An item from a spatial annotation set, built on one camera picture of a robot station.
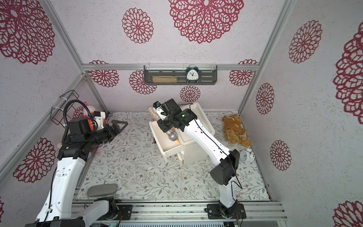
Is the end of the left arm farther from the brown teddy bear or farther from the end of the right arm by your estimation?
the brown teddy bear

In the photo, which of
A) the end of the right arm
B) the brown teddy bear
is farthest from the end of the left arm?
the brown teddy bear

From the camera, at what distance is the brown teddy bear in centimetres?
94
